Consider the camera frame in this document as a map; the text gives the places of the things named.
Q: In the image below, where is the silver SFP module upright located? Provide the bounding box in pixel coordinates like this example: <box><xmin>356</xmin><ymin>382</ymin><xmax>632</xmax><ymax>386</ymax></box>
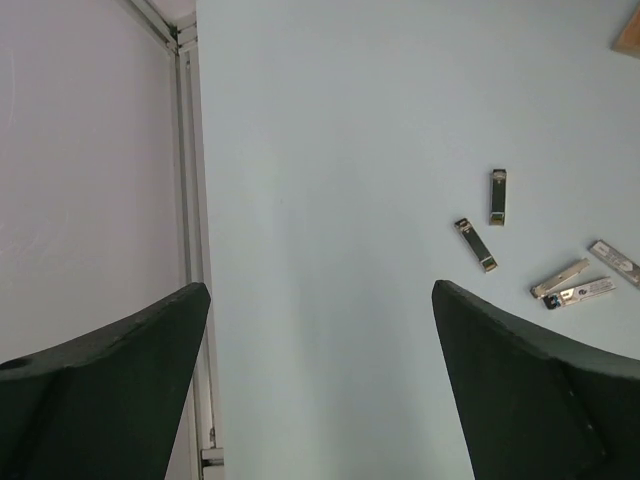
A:
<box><xmin>489</xmin><ymin>169</ymin><xmax>507</xmax><ymax>226</ymax></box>

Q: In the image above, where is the silver SFP module tilted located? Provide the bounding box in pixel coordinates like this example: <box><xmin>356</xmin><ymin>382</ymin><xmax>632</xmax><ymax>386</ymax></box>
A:
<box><xmin>454</xmin><ymin>218</ymin><xmax>498</xmax><ymax>273</ymax></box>

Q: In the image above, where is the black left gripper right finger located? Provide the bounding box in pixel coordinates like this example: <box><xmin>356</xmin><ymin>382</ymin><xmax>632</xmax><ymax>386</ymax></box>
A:
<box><xmin>431</xmin><ymin>280</ymin><xmax>639</xmax><ymax>480</ymax></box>

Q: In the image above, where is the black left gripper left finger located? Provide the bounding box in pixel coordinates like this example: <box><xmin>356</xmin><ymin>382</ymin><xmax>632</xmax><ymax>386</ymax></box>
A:
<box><xmin>1</xmin><ymin>283</ymin><xmax>210</xmax><ymax>479</ymax></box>

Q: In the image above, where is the silver SFP module on pair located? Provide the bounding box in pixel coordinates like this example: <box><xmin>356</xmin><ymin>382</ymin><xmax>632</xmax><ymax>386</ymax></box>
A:
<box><xmin>530</xmin><ymin>258</ymin><xmax>590</xmax><ymax>299</ymax></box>

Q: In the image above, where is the SFP module blue latch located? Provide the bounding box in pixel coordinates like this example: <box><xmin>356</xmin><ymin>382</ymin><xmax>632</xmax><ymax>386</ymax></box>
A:
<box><xmin>542</xmin><ymin>277</ymin><xmax>616</xmax><ymax>310</ymax></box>

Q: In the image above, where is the aluminium frame post left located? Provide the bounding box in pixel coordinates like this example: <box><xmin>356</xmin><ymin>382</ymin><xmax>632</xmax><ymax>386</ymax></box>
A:
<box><xmin>125</xmin><ymin>1</ymin><xmax>225</xmax><ymax>479</ymax></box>

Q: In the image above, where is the wooden base board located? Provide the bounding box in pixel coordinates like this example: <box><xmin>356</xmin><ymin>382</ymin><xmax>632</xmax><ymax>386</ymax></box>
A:
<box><xmin>612</xmin><ymin>7</ymin><xmax>640</xmax><ymax>59</ymax></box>

